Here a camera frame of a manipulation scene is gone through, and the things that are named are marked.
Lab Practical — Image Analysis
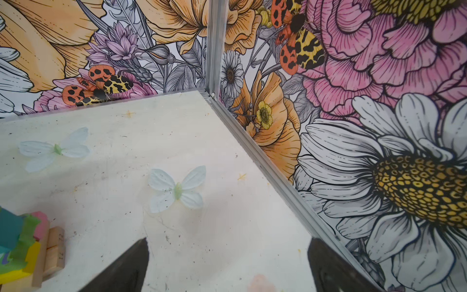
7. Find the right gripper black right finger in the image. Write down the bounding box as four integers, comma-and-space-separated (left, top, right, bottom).
307, 238, 381, 292

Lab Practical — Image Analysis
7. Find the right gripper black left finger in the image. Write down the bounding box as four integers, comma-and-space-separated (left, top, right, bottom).
80, 238, 149, 292

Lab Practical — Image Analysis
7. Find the yellow rectangular block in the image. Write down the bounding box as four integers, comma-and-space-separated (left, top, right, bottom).
1, 242, 41, 285

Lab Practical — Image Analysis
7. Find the pink rectangular block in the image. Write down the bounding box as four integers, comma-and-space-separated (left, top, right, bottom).
31, 211, 49, 242

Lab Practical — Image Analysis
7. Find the natural wood block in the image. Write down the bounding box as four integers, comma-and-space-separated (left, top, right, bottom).
1, 232, 49, 292
43, 226, 66, 281

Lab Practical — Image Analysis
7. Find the green rectangular block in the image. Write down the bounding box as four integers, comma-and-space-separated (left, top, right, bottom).
8, 214, 41, 262

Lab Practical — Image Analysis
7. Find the teal cube block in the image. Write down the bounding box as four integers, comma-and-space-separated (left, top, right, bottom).
0, 208, 23, 254

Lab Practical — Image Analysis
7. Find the green owl toy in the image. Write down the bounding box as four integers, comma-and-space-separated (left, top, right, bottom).
0, 252, 27, 274

